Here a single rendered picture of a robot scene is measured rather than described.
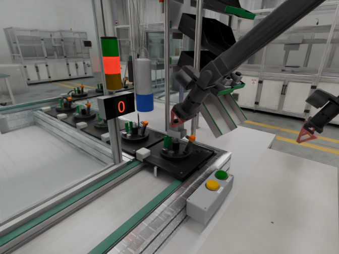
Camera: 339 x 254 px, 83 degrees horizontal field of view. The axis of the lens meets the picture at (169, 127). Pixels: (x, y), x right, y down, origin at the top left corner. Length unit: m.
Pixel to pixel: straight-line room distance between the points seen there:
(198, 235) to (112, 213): 0.27
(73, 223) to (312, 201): 0.82
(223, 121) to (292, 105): 3.69
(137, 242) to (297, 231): 0.50
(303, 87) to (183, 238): 4.17
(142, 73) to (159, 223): 1.28
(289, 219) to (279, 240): 0.10
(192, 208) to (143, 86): 1.22
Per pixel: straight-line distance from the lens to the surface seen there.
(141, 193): 0.71
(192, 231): 0.68
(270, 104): 4.71
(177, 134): 0.75
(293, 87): 4.59
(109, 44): 0.64
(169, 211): 0.59
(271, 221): 0.77
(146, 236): 0.54
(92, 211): 0.69
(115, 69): 0.64
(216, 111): 1.03
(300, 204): 0.89
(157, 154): 0.81
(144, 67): 1.63
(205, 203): 0.62
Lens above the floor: 1.39
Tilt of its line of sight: 23 degrees down
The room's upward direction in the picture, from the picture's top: straight up
